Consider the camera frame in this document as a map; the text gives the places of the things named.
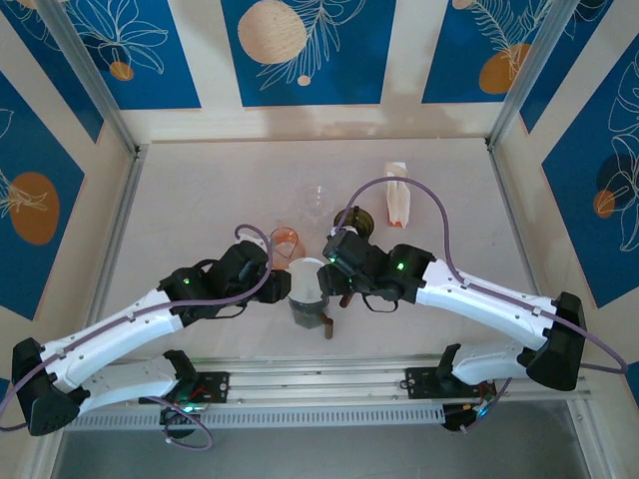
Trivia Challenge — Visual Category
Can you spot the black controller board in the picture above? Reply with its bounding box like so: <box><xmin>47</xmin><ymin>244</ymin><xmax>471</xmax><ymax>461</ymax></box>
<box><xmin>441</xmin><ymin>401</ymin><xmax>496</xmax><ymax>433</ymax></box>
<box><xmin>159</xmin><ymin>398</ymin><xmax>206</xmax><ymax>426</ymax></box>

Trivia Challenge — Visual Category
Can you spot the white paper coffee filter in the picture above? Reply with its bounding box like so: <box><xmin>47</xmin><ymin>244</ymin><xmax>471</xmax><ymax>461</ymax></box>
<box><xmin>291</xmin><ymin>256</ymin><xmax>325</xmax><ymax>299</ymax></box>

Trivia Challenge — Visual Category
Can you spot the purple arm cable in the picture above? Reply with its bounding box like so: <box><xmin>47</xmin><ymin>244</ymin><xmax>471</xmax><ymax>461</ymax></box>
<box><xmin>0</xmin><ymin>224</ymin><xmax>276</xmax><ymax>451</ymax></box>
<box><xmin>328</xmin><ymin>177</ymin><xmax>629</xmax><ymax>435</ymax></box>

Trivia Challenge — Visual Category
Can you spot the aluminium side rail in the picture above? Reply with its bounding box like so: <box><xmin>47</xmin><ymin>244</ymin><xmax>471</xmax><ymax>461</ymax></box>
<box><xmin>74</xmin><ymin>144</ymin><xmax>151</xmax><ymax>370</ymax></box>
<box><xmin>486</xmin><ymin>139</ymin><xmax>564</xmax><ymax>359</ymax></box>

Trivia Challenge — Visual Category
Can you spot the aluminium mounting rail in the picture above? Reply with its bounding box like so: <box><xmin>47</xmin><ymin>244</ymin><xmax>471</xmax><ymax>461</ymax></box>
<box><xmin>47</xmin><ymin>354</ymin><xmax>590</xmax><ymax>411</ymax></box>

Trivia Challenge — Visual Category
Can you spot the olive green transparent dripper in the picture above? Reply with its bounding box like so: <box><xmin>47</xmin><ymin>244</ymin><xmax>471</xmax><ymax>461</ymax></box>
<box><xmin>332</xmin><ymin>207</ymin><xmax>375</xmax><ymax>239</ymax></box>

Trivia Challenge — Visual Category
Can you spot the aluminium frame post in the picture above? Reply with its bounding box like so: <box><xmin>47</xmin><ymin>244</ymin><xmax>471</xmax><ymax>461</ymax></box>
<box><xmin>487</xmin><ymin>0</ymin><xmax>575</xmax><ymax>150</ymax></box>
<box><xmin>37</xmin><ymin>0</ymin><xmax>140</xmax><ymax>157</ymax></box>

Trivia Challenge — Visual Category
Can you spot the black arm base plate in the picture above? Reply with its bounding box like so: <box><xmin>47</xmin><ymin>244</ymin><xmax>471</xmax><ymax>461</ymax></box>
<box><xmin>187</xmin><ymin>371</ymin><xmax>231</xmax><ymax>404</ymax></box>
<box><xmin>404</xmin><ymin>366</ymin><xmax>495</xmax><ymax>400</ymax></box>

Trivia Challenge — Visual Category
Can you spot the clear transparent dripper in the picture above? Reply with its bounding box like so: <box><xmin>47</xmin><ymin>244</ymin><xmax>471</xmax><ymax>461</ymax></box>
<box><xmin>298</xmin><ymin>185</ymin><xmax>334</xmax><ymax>226</ymax></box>

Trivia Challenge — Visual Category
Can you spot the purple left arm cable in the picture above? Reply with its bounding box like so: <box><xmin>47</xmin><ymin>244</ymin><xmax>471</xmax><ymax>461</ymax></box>
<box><xmin>0</xmin><ymin>224</ymin><xmax>276</xmax><ymax>451</ymax></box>

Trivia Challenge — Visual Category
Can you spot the grey slotted cable duct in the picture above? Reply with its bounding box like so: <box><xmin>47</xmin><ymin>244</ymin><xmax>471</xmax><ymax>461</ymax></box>
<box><xmin>74</xmin><ymin>404</ymin><xmax>445</xmax><ymax>430</ymax></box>

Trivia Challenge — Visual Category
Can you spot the orange coffee filter box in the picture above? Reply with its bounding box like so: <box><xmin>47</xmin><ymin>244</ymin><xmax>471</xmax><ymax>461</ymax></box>
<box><xmin>382</xmin><ymin>160</ymin><xmax>413</xmax><ymax>229</ymax></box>

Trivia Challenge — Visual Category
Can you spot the orange transparent dripper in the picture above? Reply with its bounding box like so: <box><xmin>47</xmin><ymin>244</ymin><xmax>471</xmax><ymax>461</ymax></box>
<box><xmin>269</xmin><ymin>224</ymin><xmax>302</xmax><ymax>273</ymax></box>

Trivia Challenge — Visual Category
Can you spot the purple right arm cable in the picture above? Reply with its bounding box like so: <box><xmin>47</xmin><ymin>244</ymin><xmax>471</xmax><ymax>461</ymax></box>
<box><xmin>328</xmin><ymin>177</ymin><xmax>629</xmax><ymax>435</ymax></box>

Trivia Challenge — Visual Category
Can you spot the grey transparent dripper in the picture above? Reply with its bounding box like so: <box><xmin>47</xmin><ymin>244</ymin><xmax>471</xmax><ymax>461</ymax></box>
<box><xmin>288</xmin><ymin>256</ymin><xmax>330</xmax><ymax>308</ymax></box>

